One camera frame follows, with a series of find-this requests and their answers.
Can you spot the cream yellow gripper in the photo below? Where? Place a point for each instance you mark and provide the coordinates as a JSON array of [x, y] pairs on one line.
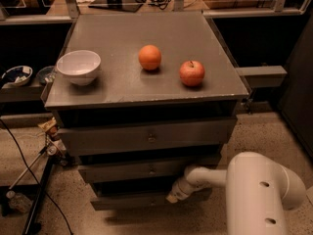
[[181, 187]]

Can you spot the grey bottom drawer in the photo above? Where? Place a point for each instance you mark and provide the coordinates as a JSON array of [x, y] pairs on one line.
[[121, 195]]

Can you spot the grey drawer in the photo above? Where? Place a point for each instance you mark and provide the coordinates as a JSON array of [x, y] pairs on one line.
[[121, 195], [96, 140], [96, 173]]

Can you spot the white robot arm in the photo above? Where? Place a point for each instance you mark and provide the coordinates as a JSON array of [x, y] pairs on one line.
[[258, 192]]

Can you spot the grey middle drawer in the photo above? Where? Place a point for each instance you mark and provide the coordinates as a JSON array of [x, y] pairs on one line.
[[96, 173]]

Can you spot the grey top drawer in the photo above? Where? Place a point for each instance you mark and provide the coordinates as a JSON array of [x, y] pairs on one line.
[[96, 140]]

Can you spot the grey drawer cabinet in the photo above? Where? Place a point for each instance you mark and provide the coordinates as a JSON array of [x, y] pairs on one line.
[[125, 93]]

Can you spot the red apple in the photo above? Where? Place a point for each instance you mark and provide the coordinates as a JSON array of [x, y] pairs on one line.
[[192, 73]]

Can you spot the crumpled snack wrapper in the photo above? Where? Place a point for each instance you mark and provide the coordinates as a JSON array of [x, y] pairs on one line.
[[50, 127]]

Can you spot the black tripod stand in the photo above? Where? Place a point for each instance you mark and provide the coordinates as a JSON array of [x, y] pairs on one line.
[[31, 226]]

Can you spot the orange fruit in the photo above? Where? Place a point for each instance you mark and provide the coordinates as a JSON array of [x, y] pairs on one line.
[[149, 57]]

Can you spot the grey side shelf right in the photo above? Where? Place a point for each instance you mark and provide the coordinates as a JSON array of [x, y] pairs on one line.
[[262, 77]]

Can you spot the clear plastic bottle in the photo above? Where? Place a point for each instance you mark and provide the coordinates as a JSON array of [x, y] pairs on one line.
[[19, 201]]

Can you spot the dark small bowl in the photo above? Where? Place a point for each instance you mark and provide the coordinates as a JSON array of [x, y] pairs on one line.
[[46, 75]]

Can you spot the grey left shelf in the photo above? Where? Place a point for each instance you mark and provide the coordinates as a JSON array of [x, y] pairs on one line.
[[31, 92]]

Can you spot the blue white bowl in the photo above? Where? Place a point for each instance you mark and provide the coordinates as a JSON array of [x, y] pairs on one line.
[[16, 76]]

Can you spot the black monitor base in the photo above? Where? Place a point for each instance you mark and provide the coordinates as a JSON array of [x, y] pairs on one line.
[[117, 5]]

